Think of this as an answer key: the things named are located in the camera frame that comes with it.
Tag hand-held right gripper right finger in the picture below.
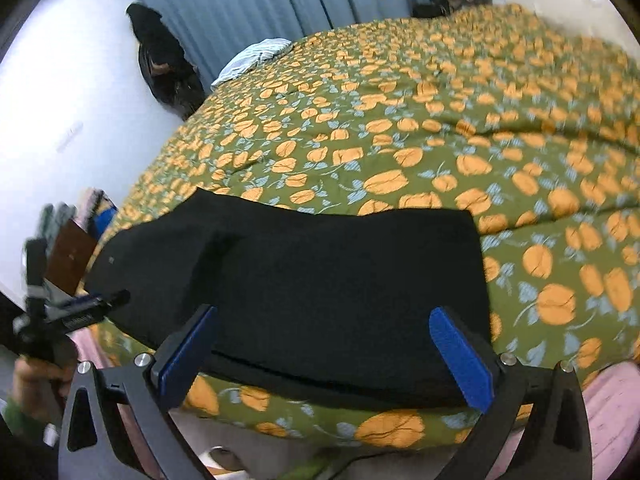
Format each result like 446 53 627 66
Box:
429 306 595 480

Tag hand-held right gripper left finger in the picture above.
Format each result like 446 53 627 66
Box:
59 304 221 480

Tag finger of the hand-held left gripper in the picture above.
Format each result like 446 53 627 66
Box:
47 289 132 333

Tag black pants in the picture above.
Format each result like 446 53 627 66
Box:
82 187 493 411

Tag person's left hand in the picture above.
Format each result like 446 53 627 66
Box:
12 357 76 413

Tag person's left leg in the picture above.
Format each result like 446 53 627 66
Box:
75 327 156 376

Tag brown wooden cabinet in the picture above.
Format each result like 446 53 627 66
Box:
42 220 98 296

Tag pile of colourful clothes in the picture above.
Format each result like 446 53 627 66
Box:
35 187 121 241

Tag green floral blanket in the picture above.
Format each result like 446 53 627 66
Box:
92 2 640 448

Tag dark hanging clothes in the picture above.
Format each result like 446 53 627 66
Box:
126 2 206 121

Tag white striped cloth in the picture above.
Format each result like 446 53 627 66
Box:
211 38 293 86

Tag black bag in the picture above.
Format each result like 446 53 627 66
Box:
412 2 453 19

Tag white wall socket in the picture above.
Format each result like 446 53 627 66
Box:
56 121 83 153

